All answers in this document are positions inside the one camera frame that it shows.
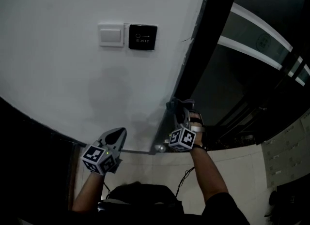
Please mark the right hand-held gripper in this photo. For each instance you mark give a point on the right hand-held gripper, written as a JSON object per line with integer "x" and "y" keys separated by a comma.
{"x": 184, "y": 139}

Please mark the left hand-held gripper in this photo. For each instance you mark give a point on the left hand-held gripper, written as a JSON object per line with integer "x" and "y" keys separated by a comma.
{"x": 97, "y": 156}

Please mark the grey fuzzy cloth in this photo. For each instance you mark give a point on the grey fuzzy cloth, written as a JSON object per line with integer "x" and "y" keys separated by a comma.
{"x": 180, "y": 103}

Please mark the black exit button panel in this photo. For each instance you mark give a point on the black exit button panel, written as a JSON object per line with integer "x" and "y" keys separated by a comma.
{"x": 143, "y": 37}

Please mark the white wall light switch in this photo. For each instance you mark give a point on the white wall light switch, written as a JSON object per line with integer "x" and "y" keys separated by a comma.
{"x": 111, "y": 35}

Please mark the person's left forearm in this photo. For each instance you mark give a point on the person's left forearm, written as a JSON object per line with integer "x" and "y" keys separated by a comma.
{"x": 86, "y": 192}

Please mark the person's right forearm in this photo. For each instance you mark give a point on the person's right forearm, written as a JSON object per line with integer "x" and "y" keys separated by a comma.
{"x": 208, "y": 175}

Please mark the round grey metal knob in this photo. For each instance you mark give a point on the round grey metal knob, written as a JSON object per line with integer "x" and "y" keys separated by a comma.
{"x": 161, "y": 148}

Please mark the glass door with frosted band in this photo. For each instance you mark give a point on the glass door with frosted band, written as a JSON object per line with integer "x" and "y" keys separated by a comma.
{"x": 242, "y": 79}

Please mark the person's right hand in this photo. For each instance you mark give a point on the person's right hand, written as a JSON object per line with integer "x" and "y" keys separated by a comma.
{"x": 195, "y": 117}

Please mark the person's black clothing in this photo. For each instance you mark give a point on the person's black clothing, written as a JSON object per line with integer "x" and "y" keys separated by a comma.
{"x": 145, "y": 202}

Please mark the white locker cabinet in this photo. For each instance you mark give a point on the white locker cabinet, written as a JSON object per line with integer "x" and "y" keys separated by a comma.
{"x": 285, "y": 146}

